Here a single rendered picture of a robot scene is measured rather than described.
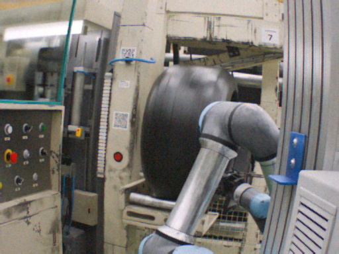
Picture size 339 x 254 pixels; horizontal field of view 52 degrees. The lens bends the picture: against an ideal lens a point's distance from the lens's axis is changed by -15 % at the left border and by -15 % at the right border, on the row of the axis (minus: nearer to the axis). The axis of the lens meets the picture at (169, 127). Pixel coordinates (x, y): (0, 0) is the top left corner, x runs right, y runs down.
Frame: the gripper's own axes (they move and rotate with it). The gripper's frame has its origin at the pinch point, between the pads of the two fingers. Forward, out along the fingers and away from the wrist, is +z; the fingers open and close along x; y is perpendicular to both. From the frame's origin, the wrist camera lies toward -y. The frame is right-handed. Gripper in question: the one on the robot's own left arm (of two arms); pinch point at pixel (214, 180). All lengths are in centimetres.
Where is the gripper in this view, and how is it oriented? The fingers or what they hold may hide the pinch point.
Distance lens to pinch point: 149.9
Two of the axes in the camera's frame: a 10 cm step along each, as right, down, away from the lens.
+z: -3.9, -2.1, 9.0
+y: -1.7, -9.4, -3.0
